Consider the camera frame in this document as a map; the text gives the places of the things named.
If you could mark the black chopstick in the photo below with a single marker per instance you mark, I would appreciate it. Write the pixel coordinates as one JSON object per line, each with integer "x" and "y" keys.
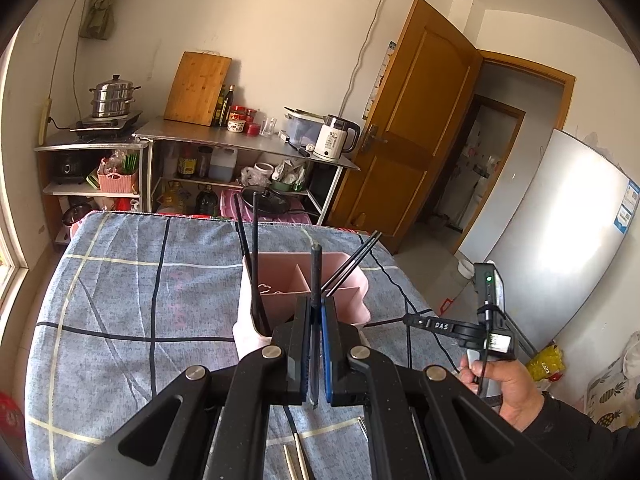
{"x": 289, "y": 419}
{"x": 350, "y": 262}
{"x": 315, "y": 280}
{"x": 246, "y": 255}
{"x": 356, "y": 264}

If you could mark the white electric kettle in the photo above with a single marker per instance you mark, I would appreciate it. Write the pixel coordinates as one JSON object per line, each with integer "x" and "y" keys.
{"x": 332, "y": 140}

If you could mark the grey refrigerator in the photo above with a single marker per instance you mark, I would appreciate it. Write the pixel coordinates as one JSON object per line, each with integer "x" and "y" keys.
{"x": 550, "y": 240}

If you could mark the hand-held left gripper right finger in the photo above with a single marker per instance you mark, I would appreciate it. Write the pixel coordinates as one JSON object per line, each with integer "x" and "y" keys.
{"x": 331, "y": 355}

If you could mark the dark oil bottle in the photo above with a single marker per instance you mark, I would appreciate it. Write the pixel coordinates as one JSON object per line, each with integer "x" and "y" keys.
{"x": 225, "y": 107}

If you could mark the white mug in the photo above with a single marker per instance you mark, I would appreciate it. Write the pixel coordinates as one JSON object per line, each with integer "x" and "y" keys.
{"x": 263, "y": 171}

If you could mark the plastic container with lid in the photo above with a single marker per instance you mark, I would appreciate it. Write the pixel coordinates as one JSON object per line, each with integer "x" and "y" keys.
{"x": 302, "y": 127}

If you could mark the person's right forearm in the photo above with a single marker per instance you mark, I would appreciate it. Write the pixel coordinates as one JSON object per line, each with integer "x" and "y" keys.
{"x": 570, "y": 437}

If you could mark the steel steamer pot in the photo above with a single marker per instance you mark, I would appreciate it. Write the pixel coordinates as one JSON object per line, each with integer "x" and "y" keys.
{"x": 112, "y": 97}

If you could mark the hanging grey cloth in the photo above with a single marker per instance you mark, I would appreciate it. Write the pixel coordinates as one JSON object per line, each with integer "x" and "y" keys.
{"x": 97, "y": 10}

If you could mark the wooden door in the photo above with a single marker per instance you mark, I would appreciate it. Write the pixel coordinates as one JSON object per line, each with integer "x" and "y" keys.
{"x": 420, "y": 125}

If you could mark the black induction cooker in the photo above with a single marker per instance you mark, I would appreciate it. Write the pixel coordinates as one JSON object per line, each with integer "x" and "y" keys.
{"x": 102, "y": 125}

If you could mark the red patterned blanket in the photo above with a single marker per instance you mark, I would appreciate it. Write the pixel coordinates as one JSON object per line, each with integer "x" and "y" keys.
{"x": 10, "y": 425}

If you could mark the dark glass bottle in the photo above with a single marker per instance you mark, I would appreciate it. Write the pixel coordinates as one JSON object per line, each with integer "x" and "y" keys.
{"x": 205, "y": 201}

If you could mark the floral enamel jar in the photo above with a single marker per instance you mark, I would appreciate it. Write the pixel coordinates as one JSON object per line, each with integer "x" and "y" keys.
{"x": 237, "y": 126}

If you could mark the red lidded jar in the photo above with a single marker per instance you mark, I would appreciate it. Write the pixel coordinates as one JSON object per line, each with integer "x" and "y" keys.
{"x": 237, "y": 112}

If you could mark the white plastic jug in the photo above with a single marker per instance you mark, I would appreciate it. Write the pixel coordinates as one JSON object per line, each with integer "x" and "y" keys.
{"x": 222, "y": 166}

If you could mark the yellow cooking oil bottle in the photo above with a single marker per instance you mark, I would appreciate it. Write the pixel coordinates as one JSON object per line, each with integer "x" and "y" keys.
{"x": 175, "y": 199}

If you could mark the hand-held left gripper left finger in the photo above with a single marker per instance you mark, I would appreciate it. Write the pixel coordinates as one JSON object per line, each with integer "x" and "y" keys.
{"x": 297, "y": 355}

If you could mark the wooden cutting board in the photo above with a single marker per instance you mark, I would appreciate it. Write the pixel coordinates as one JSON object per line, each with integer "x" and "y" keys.
{"x": 197, "y": 87}

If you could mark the steel kitchen table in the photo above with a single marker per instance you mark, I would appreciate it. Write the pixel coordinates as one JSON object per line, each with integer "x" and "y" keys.
{"x": 200, "y": 135}

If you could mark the plastic bags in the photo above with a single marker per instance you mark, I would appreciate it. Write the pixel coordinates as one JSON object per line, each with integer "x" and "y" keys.
{"x": 290, "y": 174}

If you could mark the wooden door frame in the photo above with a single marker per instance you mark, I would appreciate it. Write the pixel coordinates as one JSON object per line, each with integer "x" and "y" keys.
{"x": 530, "y": 65}

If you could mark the small pink woven basket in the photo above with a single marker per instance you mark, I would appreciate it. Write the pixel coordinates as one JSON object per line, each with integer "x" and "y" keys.
{"x": 117, "y": 181}

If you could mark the yellow plastic bag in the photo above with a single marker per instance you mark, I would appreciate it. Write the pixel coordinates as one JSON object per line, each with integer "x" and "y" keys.
{"x": 546, "y": 364}

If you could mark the clear glass cup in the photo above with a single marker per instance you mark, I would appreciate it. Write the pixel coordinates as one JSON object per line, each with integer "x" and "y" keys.
{"x": 268, "y": 127}

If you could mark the wooden shelf rack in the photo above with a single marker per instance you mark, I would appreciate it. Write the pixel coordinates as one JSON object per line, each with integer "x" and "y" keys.
{"x": 90, "y": 147}

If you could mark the black pan with lid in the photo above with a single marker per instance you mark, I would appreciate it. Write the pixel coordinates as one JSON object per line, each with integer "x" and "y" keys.
{"x": 265, "y": 200}

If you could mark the soy sauce bottle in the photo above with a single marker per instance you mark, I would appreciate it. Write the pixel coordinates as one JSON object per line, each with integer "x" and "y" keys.
{"x": 186, "y": 162}

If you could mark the person's right hand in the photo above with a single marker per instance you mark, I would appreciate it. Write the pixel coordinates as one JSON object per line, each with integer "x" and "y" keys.
{"x": 515, "y": 390}

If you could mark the blue checked tablecloth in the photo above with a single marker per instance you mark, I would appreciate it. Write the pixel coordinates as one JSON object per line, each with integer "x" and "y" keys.
{"x": 125, "y": 310}

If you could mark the pink utensil basket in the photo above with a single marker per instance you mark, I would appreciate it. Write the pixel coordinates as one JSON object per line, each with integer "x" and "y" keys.
{"x": 285, "y": 280}

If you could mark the small red jar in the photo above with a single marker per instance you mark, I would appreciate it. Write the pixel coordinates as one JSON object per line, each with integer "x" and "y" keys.
{"x": 252, "y": 130}

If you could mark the window frame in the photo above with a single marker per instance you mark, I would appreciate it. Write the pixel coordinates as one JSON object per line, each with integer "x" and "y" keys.
{"x": 12, "y": 240}

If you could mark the black kitchen appliance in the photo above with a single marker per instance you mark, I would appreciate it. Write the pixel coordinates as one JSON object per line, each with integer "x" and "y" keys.
{"x": 67, "y": 169}

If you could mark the pineapple print cloth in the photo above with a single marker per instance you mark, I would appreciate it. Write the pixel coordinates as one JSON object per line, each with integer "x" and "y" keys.
{"x": 612, "y": 400}

